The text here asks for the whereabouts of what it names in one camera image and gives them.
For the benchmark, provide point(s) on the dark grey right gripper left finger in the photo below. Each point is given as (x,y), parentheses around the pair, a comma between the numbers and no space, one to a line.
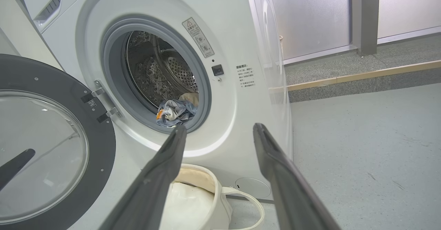
(151,188)

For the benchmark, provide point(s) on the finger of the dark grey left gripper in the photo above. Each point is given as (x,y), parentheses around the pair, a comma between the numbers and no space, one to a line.
(15,166)

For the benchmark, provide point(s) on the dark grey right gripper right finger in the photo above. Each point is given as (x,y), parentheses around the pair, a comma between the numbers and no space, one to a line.
(293,195)

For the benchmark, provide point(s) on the blue patterned garment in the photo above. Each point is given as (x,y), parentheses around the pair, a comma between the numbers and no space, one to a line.
(175,112)

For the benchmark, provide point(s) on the washing machine round door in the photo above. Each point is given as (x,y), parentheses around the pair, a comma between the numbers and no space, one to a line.
(51,74)

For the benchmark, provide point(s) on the beige cloth garment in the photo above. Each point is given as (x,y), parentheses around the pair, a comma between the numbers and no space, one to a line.
(191,98)

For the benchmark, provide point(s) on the silver door hinge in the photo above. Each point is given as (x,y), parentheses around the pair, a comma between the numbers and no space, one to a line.
(106,99)

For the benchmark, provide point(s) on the white front-load washing machine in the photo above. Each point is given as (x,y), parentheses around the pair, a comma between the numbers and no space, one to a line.
(234,26)

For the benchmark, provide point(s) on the round white filter cover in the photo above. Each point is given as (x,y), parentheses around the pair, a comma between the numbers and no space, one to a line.
(253,188)

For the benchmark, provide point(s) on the white canvas laundry basket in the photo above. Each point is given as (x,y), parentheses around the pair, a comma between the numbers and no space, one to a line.
(193,202)

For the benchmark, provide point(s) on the wooden floor strip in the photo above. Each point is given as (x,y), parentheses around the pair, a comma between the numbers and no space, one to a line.
(361,74)

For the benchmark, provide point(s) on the grey warning sticker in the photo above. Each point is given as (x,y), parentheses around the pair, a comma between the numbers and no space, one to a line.
(198,37)

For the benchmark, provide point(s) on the grey metal partition post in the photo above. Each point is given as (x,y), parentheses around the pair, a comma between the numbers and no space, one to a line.
(365,16)

